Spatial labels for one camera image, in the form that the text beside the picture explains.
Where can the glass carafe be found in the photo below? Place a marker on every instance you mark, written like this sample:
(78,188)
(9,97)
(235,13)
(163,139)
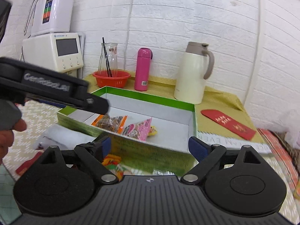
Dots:
(113,58)

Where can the red plastic basket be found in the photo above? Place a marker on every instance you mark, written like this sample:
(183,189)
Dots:
(110,80)

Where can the white water purifier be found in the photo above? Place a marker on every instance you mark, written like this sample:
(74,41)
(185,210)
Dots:
(61,9)

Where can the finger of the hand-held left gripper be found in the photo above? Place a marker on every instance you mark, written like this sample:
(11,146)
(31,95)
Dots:
(96,104)

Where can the pink thermos bottle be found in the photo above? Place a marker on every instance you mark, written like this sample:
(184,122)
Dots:
(142,70)

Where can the beige chevron table mat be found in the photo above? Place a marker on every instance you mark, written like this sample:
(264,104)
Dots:
(35,119)

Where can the red envelope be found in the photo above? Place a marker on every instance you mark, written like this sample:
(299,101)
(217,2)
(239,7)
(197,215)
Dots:
(229,124)

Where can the yellow red candy packet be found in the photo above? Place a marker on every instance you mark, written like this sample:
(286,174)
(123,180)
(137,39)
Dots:
(111,160)

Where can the teal net-pattern cloth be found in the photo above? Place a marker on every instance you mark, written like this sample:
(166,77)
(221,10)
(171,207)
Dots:
(7,192)

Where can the yellow tablecloth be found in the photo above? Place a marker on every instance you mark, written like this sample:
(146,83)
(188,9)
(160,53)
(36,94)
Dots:
(225,100)

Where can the white appliance with screen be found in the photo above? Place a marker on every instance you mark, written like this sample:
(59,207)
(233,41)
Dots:
(39,51)

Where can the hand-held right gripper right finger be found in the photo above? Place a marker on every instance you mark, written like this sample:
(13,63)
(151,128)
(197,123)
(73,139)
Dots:
(196,146)

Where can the person's left hand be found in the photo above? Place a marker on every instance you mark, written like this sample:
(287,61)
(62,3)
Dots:
(7,143)

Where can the orange patterned cloth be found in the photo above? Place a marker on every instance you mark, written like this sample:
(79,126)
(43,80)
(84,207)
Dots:
(276,145)

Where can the cream thermal jug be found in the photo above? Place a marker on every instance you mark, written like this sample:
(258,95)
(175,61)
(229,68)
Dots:
(189,79)

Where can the translucent plastic bag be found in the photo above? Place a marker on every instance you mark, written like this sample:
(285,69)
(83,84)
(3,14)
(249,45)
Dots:
(291,126)

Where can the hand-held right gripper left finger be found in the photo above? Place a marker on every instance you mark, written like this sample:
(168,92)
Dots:
(106,145)

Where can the clear wrapped candy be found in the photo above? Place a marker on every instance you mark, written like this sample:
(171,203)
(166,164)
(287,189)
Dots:
(161,173)

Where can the dark panel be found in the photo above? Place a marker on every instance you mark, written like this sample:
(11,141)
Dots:
(4,18)

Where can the pink snack packet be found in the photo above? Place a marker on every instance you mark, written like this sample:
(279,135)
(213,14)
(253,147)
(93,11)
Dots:
(137,130)

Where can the red flat packet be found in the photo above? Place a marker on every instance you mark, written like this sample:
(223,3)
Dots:
(25,166)

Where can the green cardboard box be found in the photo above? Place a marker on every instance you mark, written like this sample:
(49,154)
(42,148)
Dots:
(145,154)

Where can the white plastic wrapper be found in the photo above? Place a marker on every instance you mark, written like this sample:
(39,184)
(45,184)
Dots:
(63,134)

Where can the yellow wrapped candy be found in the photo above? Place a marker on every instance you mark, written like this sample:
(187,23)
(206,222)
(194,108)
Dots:
(152,131)

